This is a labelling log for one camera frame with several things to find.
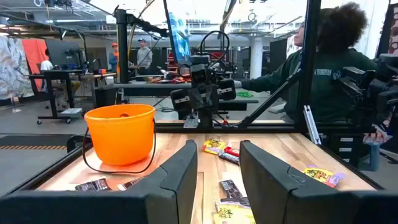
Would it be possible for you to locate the black hazard-striped floor mat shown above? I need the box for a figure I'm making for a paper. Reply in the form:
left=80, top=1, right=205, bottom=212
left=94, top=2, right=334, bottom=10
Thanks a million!
left=0, top=134, right=75, bottom=151

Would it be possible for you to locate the black wheeled desk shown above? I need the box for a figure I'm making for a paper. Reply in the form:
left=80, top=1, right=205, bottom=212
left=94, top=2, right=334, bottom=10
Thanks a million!
left=27, top=68, right=118, bottom=126

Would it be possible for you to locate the orange plastic halloween bucket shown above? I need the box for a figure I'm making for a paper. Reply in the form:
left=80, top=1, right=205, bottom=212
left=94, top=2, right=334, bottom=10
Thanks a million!
left=82, top=103, right=157, bottom=174

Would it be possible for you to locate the blue water bottle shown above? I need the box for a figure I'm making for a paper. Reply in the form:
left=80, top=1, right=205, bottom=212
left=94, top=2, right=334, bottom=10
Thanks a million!
left=368, top=140, right=382, bottom=172

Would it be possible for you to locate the red packet foreground right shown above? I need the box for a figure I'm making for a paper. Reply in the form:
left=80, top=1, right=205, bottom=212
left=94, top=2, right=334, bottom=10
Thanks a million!
left=303, top=166, right=346, bottom=188

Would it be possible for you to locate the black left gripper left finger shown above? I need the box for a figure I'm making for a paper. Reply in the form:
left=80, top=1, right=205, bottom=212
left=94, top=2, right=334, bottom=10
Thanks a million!
left=0, top=139, right=198, bottom=224

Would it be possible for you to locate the white round pillar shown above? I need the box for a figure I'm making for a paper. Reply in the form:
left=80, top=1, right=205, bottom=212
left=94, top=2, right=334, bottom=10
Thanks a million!
left=249, top=36, right=264, bottom=80

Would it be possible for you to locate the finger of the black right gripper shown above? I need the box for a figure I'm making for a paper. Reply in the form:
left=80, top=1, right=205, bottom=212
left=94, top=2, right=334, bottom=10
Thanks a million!
left=203, top=86, right=219, bottom=110
left=190, top=90, right=205, bottom=110

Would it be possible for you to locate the red KitKat bar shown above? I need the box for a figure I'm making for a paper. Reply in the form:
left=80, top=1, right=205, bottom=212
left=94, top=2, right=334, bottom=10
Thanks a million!
left=224, top=146, right=241, bottom=157

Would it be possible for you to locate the floral patterned wall hanging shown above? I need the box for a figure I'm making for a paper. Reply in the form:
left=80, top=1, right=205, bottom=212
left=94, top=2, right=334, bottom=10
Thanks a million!
left=0, top=35, right=35, bottom=101

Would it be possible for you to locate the black machine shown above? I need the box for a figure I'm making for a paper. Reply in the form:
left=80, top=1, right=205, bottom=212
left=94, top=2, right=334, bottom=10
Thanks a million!
left=332, top=53, right=398, bottom=125

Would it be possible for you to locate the black work table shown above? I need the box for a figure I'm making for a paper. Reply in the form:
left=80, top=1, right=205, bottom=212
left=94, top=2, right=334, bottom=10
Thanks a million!
left=95, top=80, right=259, bottom=121

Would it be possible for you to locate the blue patterned panel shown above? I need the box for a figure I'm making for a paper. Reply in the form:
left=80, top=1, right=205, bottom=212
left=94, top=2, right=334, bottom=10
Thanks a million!
left=167, top=11, right=192, bottom=65

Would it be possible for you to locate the dark Hershey's bar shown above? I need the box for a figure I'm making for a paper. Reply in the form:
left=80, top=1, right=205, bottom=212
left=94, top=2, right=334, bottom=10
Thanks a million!
left=117, top=176, right=146, bottom=192
left=220, top=197, right=251, bottom=208
left=218, top=179, right=244, bottom=200
left=74, top=181, right=96, bottom=192
left=218, top=152, right=241, bottom=166
left=92, top=178, right=112, bottom=191

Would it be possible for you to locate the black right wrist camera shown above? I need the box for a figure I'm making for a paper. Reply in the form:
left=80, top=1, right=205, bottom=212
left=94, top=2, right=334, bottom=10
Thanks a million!
left=190, top=63, right=209, bottom=85

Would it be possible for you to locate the black camera boom stand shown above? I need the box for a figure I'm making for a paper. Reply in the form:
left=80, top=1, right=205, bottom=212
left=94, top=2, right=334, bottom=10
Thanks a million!
left=113, top=7, right=170, bottom=84

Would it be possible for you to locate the silver aluminium bracket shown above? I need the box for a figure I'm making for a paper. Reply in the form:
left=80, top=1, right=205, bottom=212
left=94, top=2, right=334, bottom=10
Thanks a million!
left=302, top=105, right=323, bottom=146

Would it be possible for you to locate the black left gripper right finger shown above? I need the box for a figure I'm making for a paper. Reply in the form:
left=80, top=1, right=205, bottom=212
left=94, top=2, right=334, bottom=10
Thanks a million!
left=239, top=139, right=398, bottom=224

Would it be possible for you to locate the black computer monitor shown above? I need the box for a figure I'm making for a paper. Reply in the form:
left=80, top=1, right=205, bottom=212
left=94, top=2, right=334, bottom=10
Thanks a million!
left=45, top=39, right=85, bottom=68

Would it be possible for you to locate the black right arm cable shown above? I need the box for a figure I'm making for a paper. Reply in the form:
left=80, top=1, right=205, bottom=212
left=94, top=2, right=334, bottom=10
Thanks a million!
left=198, top=30, right=231, bottom=75

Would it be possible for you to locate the black aluminium table frame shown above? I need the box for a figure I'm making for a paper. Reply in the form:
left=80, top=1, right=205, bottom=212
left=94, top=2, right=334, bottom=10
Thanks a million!
left=0, top=0, right=385, bottom=200

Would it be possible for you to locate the yellow Sour Patch candy bag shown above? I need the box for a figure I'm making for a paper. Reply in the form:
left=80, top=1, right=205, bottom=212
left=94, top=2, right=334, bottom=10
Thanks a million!
left=212, top=203, right=256, bottom=224
left=201, top=139, right=227, bottom=156

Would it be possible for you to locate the person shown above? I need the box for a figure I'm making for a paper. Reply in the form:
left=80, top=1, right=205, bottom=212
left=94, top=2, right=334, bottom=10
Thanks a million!
left=108, top=42, right=121, bottom=75
left=136, top=38, right=154, bottom=76
left=39, top=49, right=54, bottom=72
left=234, top=2, right=389, bottom=144

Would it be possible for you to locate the black drawer cabinet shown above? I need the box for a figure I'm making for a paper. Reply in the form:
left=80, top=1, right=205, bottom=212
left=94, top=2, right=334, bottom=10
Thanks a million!
left=328, top=133, right=366, bottom=167

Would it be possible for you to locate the orange hanging cloth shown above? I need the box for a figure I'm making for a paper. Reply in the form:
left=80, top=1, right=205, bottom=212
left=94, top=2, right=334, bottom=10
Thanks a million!
left=21, top=39, right=50, bottom=91

